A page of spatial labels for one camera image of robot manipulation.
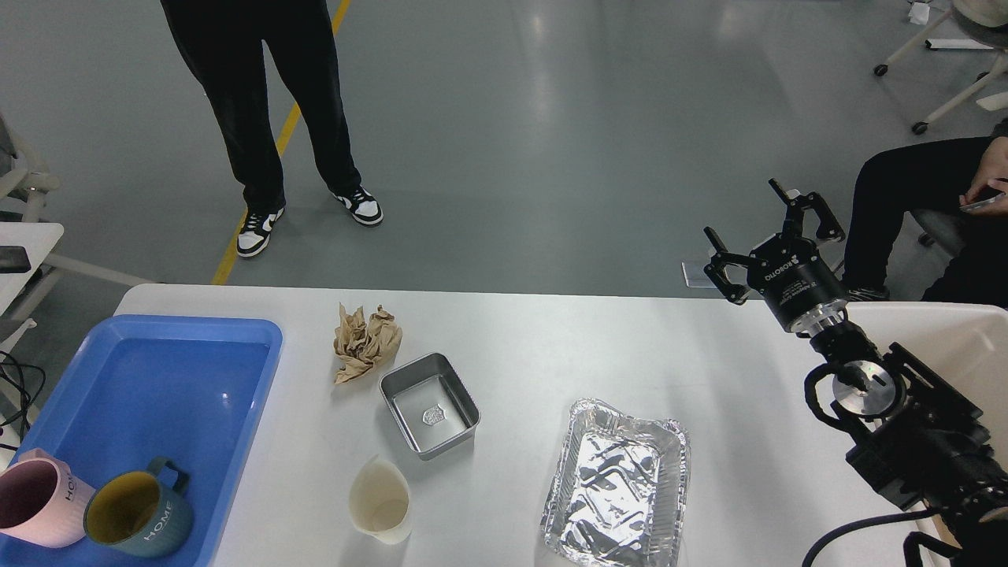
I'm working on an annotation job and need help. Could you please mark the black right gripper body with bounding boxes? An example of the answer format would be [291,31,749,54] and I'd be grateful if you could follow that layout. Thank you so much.
[748,233,847,333]

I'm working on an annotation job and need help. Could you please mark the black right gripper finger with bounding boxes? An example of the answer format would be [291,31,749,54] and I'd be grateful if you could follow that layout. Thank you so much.
[703,226,761,306]
[769,179,846,243]

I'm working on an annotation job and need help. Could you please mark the aluminium foil tray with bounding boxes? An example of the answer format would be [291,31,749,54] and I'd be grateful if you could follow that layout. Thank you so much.
[540,398,691,566]

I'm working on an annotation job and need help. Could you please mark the square stainless steel tin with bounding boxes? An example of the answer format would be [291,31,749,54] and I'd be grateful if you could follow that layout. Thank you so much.
[380,353,481,461]

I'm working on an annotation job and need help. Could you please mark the teal mug yellow inside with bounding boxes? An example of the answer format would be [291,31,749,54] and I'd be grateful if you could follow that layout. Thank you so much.
[83,457,194,558]

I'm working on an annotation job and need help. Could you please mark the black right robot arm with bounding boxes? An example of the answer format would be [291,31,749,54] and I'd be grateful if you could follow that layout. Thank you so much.
[703,180,1007,566]

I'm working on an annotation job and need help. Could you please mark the clear floor plate left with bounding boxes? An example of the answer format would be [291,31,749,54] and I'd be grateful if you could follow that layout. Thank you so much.
[680,261,717,288]

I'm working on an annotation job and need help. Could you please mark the white plastic bin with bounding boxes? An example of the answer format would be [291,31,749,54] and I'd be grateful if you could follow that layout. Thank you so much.
[816,302,1007,566]

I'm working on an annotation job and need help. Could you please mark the seated person in black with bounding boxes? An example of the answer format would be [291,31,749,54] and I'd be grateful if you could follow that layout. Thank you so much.
[839,118,1008,308]

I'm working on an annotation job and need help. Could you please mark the smartphone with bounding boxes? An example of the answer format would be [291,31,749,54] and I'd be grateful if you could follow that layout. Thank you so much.
[960,191,1006,213]

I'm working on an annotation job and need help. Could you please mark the white office chair right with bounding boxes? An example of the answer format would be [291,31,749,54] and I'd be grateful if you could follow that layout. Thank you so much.
[872,1,1007,135]

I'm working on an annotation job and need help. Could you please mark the crumpled brown paper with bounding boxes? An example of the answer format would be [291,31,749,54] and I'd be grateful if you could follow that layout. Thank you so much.
[332,305,403,384]

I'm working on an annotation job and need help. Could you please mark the white paper cup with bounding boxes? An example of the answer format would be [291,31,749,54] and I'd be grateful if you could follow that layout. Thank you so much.
[348,455,413,545]

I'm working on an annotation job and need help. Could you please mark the blue plastic tray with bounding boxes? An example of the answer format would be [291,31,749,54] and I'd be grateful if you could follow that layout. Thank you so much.
[1,315,282,566]

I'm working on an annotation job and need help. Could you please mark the standing person in black trousers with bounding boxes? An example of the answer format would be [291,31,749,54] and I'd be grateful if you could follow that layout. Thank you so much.
[161,1,383,258]

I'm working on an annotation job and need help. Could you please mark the white side table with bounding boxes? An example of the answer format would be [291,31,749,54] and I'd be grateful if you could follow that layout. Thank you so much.
[1,222,150,353]

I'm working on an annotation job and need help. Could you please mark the grey office chair left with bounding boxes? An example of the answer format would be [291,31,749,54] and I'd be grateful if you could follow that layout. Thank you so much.
[1,117,61,223]

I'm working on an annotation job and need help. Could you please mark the pink mug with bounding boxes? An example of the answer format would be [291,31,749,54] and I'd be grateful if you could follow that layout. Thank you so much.
[1,448,96,548]

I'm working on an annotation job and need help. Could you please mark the black cables at left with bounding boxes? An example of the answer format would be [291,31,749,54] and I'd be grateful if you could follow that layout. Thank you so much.
[0,350,46,430]

